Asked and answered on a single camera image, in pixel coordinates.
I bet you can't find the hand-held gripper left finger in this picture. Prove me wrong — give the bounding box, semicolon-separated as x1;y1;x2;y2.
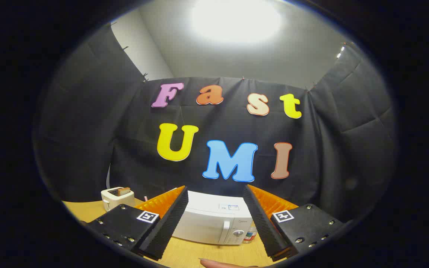
84;185;189;261

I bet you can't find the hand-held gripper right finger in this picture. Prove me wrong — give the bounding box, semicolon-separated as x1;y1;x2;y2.
242;184;345;262

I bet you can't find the white microwave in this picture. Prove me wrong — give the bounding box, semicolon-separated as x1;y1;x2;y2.
172;191;254;246

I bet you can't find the clear plastic bottle red label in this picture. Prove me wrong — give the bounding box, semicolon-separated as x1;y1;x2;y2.
243;221;258;244

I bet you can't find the white toaster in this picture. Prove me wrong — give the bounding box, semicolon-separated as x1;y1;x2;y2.
101;187;135;213

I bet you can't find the black backdrop cloth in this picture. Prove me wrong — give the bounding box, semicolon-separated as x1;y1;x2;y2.
32;22;399;224

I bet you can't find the bright ceiling light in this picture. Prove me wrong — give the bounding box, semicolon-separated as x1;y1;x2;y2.
190;0;284;45

